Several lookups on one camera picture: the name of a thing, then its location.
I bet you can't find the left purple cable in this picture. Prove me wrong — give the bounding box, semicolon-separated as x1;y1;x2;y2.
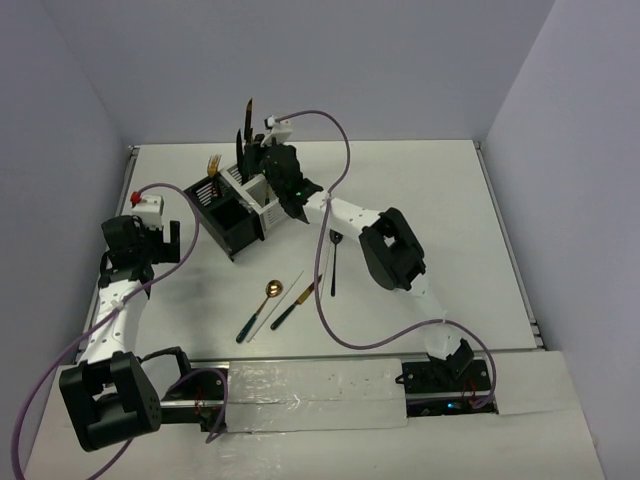
12;184;229;480

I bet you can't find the purple cable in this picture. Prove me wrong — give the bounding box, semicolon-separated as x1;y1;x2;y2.
12;184;229;480
277;109;497;409

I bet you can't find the black utensil caddy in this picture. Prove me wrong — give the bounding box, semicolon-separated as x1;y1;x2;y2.
184;173;265;261

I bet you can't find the gold knife dark handle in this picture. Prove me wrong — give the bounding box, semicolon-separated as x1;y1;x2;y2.
270;283;315;331

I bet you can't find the silver tape sheet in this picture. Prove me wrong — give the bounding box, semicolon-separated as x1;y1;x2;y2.
225;358;408;433

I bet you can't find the black spoon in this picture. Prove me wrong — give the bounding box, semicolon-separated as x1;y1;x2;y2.
329;229;344;297

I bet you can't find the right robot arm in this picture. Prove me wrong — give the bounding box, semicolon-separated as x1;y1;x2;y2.
235;134;426;291

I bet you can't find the white utensil caddy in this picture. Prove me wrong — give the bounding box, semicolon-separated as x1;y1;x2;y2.
221;165;288;237

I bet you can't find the black serrated knife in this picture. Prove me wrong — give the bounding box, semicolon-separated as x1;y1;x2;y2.
235;130;247;185

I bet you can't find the gold knife green handle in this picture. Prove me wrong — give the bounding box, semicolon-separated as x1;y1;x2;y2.
243;98;253;144

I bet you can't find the white chopstick long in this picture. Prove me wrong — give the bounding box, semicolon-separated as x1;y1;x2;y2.
245;270;304;343

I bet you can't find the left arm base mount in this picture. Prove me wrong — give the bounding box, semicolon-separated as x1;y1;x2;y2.
159;368;228;435

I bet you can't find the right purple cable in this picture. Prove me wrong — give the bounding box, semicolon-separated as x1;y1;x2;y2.
277;109;497;409

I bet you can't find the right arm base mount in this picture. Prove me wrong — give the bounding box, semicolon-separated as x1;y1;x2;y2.
395;359;497;418

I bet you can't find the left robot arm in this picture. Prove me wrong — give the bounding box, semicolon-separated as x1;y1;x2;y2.
59;214;184;452

